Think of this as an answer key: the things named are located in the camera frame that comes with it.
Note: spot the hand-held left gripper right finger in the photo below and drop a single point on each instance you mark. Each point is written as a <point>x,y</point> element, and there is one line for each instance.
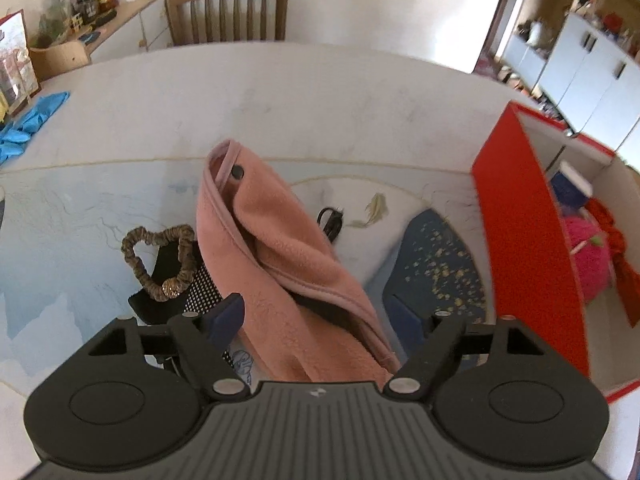
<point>400,316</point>

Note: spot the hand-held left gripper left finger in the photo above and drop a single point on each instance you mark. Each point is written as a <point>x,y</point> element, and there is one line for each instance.
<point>227,317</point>

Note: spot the brown scrunchie with gold bead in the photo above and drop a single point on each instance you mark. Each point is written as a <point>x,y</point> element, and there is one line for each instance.
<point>172,288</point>

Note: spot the black dotted glove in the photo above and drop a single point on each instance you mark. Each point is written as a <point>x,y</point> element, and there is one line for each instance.
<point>145,306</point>

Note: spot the pink towel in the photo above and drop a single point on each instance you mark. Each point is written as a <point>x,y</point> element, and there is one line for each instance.
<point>300,270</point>

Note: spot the red and white cardboard box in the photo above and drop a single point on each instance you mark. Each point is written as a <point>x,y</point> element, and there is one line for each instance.
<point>525,240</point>

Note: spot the pink plush strawberry toy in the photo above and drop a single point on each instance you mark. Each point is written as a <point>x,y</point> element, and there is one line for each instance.
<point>585,270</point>

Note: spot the red cloth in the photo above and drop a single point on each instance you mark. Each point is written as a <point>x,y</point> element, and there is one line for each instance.
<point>612,230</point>

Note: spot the patterned pink rug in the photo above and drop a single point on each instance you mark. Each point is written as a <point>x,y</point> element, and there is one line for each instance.
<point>487,67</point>

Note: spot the blue cloth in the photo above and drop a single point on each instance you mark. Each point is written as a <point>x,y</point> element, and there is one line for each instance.
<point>25,125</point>

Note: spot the low white shelf cabinet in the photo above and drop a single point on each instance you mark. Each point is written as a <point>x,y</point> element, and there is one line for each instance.
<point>525,60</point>

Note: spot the wooden and white sideboard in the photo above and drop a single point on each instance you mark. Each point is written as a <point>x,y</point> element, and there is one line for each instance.
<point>125,25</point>

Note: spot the red framed picture board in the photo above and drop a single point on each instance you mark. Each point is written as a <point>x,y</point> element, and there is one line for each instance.
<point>15,60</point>

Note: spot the small toy clutter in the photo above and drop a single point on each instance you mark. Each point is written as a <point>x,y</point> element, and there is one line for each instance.
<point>60,15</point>

